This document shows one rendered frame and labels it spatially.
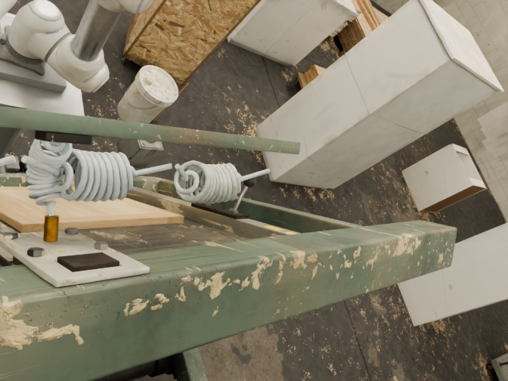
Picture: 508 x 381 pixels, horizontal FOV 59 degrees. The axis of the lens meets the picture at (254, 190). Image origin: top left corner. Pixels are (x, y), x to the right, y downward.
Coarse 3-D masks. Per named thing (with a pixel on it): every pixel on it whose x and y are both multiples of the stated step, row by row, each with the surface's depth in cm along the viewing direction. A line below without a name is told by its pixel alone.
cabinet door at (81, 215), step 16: (0, 192) 137; (16, 192) 140; (0, 208) 112; (16, 208) 115; (32, 208) 118; (64, 208) 123; (80, 208) 126; (96, 208) 128; (112, 208) 131; (128, 208) 134; (144, 208) 135; (16, 224) 101; (32, 224) 100; (64, 224) 105; (80, 224) 108; (96, 224) 111; (112, 224) 114; (128, 224) 117; (144, 224) 120
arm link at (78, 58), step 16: (96, 0) 137; (112, 0) 132; (128, 0) 130; (144, 0) 131; (96, 16) 144; (112, 16) 144; (80, 32) 157; (96, 32) 152; (64, 48) 169; (80, 48) 164; (96, 48) 163; (64, 64) 173; (80, 64) 170; (96, 64) 174; (80, 80) 177; (96, 80) 179
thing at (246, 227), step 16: (112, 192) 168; (128, 192) 160; (144, 192) 154; (160, 208) 146; (176, 208) 140; (192, 208) 135; (208, 224) 130; (224, 224) 125; (240, 224) 120; (256, 224) 118
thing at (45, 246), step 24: (48, 144) 49; (48, 192) 53; (48, 216) 54; (0, 240) 52; (24, 240) 53; (48, 240) 54; (72, 240) 55; (0, 264) 58; (24, 264) 53; (48, 264) 45; (120, 264) 48
